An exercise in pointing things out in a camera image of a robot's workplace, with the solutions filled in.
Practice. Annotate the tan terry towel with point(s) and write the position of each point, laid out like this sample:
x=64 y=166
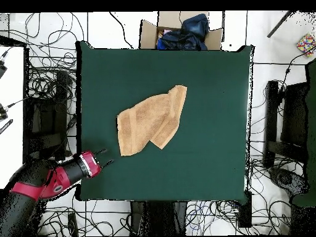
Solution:
x=148 y=121

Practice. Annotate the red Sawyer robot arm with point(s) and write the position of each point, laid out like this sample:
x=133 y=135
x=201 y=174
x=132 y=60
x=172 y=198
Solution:
x=66 y=172

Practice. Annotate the dark blue laundry pile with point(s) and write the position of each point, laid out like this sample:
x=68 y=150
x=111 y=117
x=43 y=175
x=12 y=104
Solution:
x=190 y=34

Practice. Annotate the white desk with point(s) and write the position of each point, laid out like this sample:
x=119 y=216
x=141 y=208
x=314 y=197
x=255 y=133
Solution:
x=11 y=123

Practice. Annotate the dark green table cloth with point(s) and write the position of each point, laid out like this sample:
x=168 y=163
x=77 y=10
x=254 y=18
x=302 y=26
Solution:
x=209 y=160
x=311 y=148

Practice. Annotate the brown cardboard box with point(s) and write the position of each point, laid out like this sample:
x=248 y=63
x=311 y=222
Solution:
x=148 y=34

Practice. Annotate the black device on desk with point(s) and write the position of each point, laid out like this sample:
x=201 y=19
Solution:
x=2 y=69

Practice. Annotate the black rectangular block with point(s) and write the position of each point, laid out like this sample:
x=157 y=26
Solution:
x=245 y=209

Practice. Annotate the black round stand base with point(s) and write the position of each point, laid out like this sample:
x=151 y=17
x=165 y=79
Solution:
x=284 y=177

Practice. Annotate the grey metal bar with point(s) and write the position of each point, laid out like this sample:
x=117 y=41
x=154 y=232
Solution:
x=279 y=24

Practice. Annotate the multicoloured patterned box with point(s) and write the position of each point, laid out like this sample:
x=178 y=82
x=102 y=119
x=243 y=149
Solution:
x=306 y=44

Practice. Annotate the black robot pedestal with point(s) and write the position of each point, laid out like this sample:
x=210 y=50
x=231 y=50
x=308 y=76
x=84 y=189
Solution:
x=158 y=217

